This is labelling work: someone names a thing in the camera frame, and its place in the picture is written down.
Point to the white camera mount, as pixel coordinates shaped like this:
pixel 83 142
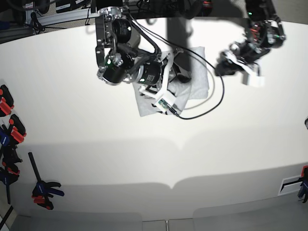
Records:
pixel 228 65
pixel 164 99

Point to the grey T-shirt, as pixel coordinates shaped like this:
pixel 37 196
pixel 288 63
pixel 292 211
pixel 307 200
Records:
pixel 197 89

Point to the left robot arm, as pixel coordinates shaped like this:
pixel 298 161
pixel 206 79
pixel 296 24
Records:
pixel 263 33

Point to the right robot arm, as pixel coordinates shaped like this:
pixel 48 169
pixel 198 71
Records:
pixel 124 53

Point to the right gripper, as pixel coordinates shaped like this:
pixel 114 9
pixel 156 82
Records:
pixel 150 76

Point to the red black clamp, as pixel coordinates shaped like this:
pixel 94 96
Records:
pixel 14 134
pixel 6 101

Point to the red black clamp lower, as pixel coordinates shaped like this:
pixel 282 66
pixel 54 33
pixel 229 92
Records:
pixel 14 134

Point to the blue red clamp right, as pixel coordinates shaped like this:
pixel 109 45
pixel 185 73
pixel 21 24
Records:
pixel 303 192

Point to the white black label sticker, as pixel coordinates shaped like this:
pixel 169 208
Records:
pixel 289 185

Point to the red black clamp upper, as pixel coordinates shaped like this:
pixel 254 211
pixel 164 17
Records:
pixel 6 101

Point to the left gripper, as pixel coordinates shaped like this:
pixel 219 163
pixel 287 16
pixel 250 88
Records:
pixel 246 51

